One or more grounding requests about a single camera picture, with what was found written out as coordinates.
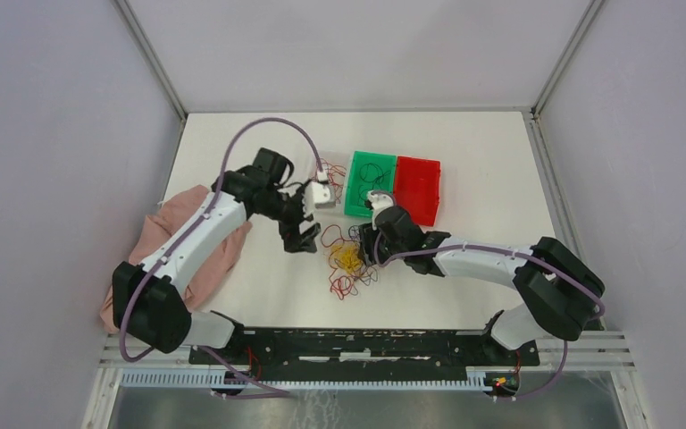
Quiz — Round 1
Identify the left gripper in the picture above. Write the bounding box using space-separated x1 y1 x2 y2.
256 179 322 253

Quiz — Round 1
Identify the red thin cable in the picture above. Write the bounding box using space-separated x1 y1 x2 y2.
320 223 380 302
319 157 349 197

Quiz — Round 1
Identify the black thin cable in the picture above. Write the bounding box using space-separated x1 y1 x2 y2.
356 162 393 208

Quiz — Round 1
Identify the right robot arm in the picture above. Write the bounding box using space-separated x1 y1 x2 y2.
356 206 606 365

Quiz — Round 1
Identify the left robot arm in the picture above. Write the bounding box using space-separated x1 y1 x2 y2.
112 148 335 364

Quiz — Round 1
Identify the green plastic tray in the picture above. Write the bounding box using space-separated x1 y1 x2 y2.
344 151 397 217

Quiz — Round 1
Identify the red plastic tray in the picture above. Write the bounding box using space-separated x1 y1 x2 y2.
393 156 441 227

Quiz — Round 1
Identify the clear plastic tray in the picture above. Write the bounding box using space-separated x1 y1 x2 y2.
307 150 350 215

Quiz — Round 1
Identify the pink cloth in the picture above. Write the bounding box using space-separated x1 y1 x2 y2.
127 185 253 312

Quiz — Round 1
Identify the yellow thin cable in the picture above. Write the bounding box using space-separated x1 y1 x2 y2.
327 242 366 276

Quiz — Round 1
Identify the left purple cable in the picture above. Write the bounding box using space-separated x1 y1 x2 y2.
119 117 329 400

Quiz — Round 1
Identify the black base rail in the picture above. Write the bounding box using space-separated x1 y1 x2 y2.
217 327 540 382

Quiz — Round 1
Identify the white cable duct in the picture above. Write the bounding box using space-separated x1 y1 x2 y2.
121 368 491 392

